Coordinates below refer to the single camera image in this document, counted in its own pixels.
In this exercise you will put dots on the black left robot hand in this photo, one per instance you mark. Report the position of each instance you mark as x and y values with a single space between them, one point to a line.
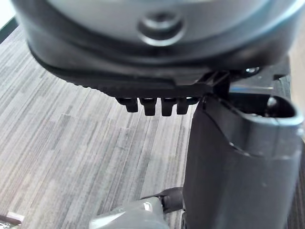
152 55

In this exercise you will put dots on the silver robot leg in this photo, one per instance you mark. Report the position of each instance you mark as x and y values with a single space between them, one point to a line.
133 212

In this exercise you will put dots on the small brown white object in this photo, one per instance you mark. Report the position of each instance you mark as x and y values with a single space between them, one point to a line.
12 218

